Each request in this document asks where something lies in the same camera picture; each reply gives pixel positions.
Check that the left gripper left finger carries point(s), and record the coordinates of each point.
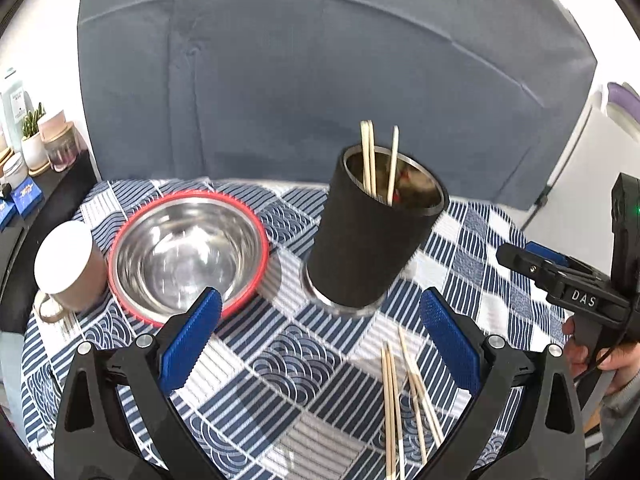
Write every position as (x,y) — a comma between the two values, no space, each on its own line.
(93,438)

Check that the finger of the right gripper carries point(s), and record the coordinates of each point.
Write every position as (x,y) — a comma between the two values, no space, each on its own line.
(547,253)
(543,272)

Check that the black steel utensil cup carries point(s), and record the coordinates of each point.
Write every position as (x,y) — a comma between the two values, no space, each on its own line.
(363,242)

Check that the blue small box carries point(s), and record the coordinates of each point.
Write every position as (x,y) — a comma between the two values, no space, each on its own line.
(26,197)

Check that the black side shelf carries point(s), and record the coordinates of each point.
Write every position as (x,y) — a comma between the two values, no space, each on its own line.
(62,195)

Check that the blue patterned tablecloth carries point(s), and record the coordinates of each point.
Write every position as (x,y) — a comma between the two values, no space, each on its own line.
(287,390)

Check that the small potted plant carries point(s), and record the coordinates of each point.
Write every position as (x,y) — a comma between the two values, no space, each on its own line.
(33,150)

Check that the person's right hand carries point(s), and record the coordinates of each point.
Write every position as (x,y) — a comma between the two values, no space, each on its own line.
(624,359)

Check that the beige ceramic mug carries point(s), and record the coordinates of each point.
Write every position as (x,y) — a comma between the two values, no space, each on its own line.
(70,271)

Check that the pink glass jar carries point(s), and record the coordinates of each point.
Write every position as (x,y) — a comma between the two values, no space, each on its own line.
(62,148)

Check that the wooden chopstick in cup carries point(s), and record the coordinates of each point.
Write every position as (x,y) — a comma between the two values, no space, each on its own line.
(372,166)
(392,173)
(365,132)

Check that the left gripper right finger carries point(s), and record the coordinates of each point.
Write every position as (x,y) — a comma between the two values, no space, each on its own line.
(545,440)

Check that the grey upholstered sofa back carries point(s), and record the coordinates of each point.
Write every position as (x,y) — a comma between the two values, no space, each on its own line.
(486,93)

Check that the purple folded cloth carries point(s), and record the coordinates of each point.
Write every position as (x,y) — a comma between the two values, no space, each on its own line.
(624,99)

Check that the wooden chopstick on table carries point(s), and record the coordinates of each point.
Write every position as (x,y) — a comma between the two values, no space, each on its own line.
(421,392)
(417,417)
(389,461)
(397,412)

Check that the steel bowl with red rim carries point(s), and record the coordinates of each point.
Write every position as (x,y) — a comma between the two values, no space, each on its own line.
(168,251)

